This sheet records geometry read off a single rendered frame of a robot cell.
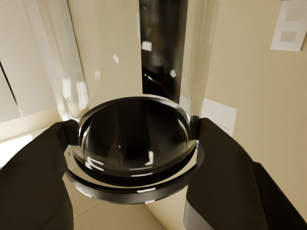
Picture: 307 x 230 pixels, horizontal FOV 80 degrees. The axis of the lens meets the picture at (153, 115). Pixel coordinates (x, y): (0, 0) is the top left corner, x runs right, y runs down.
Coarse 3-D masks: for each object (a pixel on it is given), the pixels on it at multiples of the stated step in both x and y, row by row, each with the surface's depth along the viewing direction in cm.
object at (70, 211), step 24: (48, 144) 9; (24, 168) 8; (48, 168) 8; (0, 192) 7; (24, 192) 7; (48, 192) 7; (0, 216) 6; (24, 216) 6; (48, 216) 6; (72, 216) 7
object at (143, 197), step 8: (80, 184) 10; (176, 184) 10; (184, 184) 11; (88, 192) 10; (96, 192) 10; (104, 192) 10; (152, 192) 10; (160, 192) 10; (168, 192) 10; (112, 200) 10; (120, 200) 10; (128, 200) 10; (136, 200) 10; (144, 200) 10
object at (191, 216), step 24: (216, 144) 9; (216, 168) 8; (240, 168) 8; (192, 192) 7; (216, 192) 7; (240, 192) 7; (192, 216) 7; (216, 216) 6; (240, 216) 6; (264, 216) 6
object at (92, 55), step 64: (64, 0) 6; (128, 0) 6; (192, 0) 6; (64, 64) 7; (128, 64) 7; (192, 64) 8; (64, 128) 10; (128, 128) 8; (192, 128) 10; (128, 192) 9
